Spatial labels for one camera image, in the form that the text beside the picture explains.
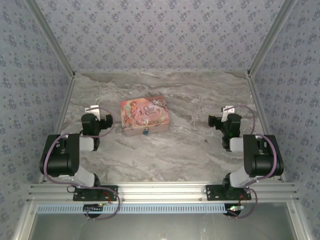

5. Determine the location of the aluminium frame post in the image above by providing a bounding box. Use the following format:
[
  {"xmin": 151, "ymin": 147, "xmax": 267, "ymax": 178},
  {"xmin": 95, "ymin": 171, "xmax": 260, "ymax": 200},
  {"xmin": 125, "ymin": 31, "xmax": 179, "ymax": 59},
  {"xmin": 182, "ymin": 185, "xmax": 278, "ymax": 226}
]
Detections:
[
  {"xmin": 246, "ymin": 0, "xmax": 300, "ymax": 77},
  {"xmin": 26, "ymin": 0, "xmax": 77, "ymax": 77}
]

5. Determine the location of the small controller board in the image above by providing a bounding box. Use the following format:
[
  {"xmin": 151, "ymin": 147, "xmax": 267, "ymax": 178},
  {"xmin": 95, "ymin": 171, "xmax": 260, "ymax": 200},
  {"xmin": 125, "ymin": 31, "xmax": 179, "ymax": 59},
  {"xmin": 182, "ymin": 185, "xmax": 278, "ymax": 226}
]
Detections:
[
  {"xmin": 83, "ymin": 202, "xmax": 105, "ymax": 218},
  {"xmin": 225, "ymin": 204, "xmax": 245, "ymax": 216}
]

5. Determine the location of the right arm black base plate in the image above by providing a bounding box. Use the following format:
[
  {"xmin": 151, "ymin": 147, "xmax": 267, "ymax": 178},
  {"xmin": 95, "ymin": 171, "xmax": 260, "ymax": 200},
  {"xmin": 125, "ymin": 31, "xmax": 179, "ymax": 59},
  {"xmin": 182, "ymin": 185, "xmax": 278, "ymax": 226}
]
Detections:
[{"xmin": 205, "ymin": 184, "xmax": 252, "ymax": 201}]

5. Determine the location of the white slotted cable duct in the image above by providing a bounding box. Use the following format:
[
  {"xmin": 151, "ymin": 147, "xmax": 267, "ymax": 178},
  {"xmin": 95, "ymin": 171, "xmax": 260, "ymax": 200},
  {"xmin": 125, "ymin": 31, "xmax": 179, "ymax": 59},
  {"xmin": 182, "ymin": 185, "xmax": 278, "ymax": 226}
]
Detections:
[{"xmin": 36, "ymin": 203, "xmax": 232, "ymax": 215}]

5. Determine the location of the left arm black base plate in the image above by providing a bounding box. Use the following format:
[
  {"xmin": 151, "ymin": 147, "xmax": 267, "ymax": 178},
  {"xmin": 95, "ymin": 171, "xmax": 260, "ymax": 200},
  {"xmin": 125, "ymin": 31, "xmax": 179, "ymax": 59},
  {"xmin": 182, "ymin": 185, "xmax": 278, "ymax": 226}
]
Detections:
[{"xmin": 72, "ymin": 185, "xmax": 119, "ymax": 202}]

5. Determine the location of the pink decorated tin box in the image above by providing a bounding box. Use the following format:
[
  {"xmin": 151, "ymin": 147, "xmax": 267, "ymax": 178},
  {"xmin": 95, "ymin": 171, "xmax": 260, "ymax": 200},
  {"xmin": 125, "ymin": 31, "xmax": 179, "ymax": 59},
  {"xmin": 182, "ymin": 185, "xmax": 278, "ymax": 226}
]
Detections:
[{"xmin": 119, "ymin": 94, "xmax": 170, "ymax": 138}]

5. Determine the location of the aluminium frame leg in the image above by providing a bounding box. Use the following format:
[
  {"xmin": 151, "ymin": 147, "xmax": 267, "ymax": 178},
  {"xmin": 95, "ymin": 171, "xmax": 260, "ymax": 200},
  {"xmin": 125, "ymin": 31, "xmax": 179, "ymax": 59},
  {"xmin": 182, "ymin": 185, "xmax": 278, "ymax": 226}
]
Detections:
[
  {"xmin": 284, "ymin": 202, "xmax": 313, "ymax": 240},
  {"xmin": 13, "ymin": 202, "xmax": 38, "ymax": 240}
]

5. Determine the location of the grey metal shelf panel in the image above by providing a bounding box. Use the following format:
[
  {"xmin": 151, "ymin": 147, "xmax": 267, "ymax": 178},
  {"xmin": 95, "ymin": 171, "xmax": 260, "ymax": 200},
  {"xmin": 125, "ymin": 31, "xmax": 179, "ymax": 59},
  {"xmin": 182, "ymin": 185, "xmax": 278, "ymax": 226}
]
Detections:
[{"xmin": 31, "ymin": 212, "xmax": 299, "ymax": 240}]

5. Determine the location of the aluminium side rail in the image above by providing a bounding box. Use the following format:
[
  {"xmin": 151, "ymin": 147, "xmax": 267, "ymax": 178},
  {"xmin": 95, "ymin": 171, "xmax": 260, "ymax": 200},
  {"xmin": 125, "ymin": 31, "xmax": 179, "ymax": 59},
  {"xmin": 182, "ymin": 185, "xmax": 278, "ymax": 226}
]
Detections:
[
  {"xmin": 37, "ymin": 73, "xmax": 77, "ymax": 185},
  {"xmin": 246, "ymin": 72, "xmax": 288, "ymax": 183}
]

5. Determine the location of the aluminium front rail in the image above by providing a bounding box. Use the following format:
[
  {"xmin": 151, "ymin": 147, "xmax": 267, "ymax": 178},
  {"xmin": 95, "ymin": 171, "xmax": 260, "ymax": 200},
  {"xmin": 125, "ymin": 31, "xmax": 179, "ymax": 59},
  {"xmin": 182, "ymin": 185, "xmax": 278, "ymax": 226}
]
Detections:
[{"xmin": 26, "ymin": 182, "xmax": 300, "ymax": 204}]

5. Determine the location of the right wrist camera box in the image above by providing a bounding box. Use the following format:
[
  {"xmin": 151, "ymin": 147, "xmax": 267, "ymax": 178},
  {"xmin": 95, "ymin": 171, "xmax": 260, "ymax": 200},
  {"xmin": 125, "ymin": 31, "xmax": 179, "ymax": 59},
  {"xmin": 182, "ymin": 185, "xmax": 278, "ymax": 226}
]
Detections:
[{"xmin": 220, "ymin": 105, "xmax": 236, "ymax": 123}]

